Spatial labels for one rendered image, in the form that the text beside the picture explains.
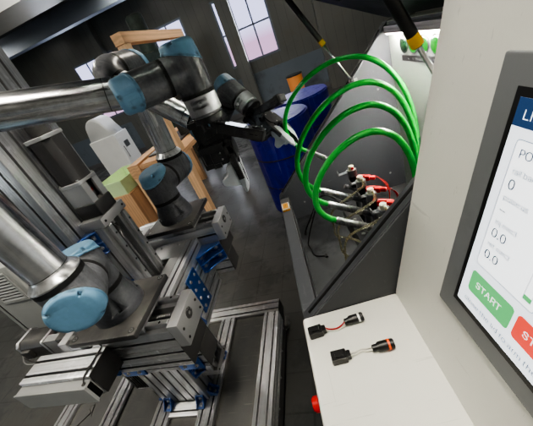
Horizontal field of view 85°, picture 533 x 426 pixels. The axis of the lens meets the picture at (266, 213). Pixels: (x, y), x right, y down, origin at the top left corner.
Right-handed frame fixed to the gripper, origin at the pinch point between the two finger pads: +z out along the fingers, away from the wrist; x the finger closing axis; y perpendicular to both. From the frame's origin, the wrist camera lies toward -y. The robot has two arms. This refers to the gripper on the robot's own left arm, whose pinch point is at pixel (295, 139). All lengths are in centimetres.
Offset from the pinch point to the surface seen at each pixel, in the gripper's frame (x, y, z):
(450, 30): 34, -45, 20
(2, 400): 94, 274, -56
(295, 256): 17.8, 20.7, 26.3
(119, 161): -264, 486, -420
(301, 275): 24.8, 17.7, 31.4
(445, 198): 37, -29, 36
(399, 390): 48, -3, 55
